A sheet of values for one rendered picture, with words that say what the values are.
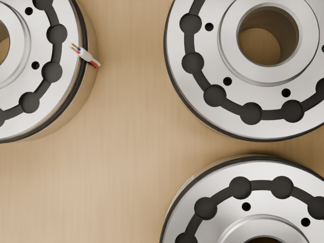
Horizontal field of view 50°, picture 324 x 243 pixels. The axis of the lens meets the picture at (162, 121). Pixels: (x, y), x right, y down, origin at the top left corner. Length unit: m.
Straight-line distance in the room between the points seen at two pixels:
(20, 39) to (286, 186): 0.15
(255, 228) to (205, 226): 0.02
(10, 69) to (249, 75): 0.12
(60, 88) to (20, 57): 0.02
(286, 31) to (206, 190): 0.09
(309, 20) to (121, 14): 0.11
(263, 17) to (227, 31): 0.03
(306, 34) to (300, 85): 0.02
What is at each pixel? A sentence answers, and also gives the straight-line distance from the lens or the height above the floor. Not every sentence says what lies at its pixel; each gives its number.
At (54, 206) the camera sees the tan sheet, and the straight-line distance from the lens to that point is 0.23.
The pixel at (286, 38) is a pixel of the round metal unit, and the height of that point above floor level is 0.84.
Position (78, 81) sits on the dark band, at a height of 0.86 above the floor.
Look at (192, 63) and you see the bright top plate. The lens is 0.18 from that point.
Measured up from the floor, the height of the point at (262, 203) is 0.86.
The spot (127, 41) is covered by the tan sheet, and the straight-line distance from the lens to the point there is 0.22.
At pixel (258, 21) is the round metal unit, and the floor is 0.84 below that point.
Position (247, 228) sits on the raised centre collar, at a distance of 0.18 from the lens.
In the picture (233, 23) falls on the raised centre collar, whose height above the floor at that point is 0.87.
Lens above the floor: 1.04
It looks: 85 degrees down
